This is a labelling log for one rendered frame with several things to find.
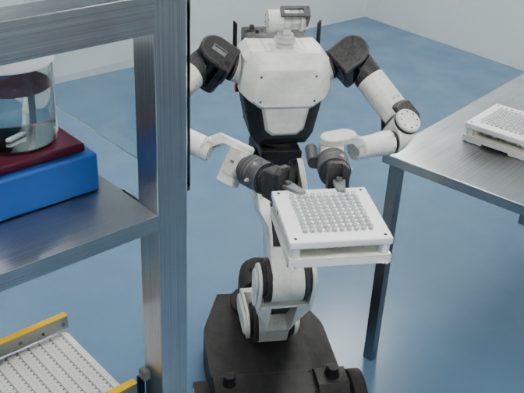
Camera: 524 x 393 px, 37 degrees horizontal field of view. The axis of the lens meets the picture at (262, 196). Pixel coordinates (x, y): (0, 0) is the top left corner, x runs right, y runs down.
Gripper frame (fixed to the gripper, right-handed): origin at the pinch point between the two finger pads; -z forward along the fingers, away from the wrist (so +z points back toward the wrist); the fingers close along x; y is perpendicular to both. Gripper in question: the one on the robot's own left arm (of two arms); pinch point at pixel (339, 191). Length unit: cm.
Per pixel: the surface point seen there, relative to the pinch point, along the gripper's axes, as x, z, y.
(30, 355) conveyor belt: 16, -47, 69
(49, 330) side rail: 14, -40, 66
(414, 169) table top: 18, 52, -32
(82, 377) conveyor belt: 16, -53, 57
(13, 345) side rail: 14, -46, 73
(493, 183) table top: 17, 41, -55
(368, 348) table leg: 100, 62, -27
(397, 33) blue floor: 96, 487, -115
